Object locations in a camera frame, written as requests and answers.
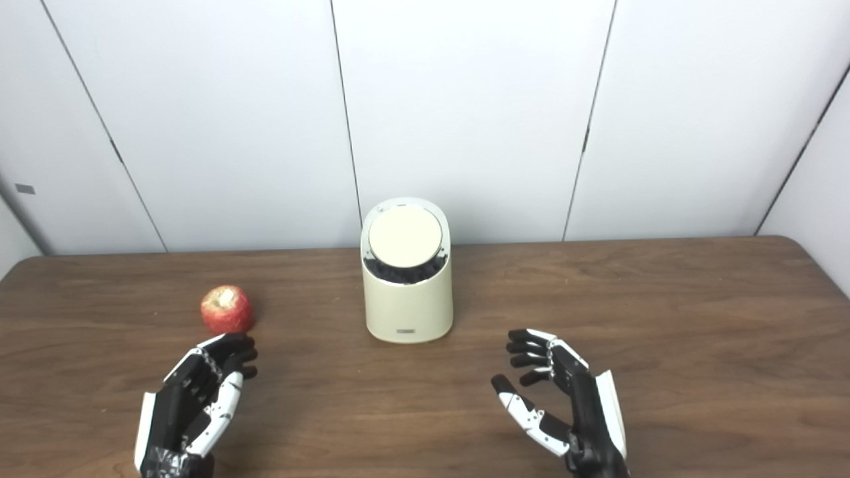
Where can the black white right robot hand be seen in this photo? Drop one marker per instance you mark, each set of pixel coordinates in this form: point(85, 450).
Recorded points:
point(591, 425)

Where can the black bin liner bag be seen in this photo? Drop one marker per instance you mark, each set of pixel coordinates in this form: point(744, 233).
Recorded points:
point(405, 273)

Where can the small grey wall tag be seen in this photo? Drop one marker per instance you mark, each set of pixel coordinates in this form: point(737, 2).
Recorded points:
point(24, 188)

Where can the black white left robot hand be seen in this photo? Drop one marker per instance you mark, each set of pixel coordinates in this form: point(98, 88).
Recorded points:
point(176, 405)

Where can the cream-colored bin body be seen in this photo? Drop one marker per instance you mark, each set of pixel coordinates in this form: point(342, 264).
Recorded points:
point(408, 309)

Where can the round cream bin lid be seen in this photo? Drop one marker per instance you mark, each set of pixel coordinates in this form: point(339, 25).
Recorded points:
point(405, 236)

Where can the red apple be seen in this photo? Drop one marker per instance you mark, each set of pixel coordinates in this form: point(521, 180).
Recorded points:
point(227, 312)

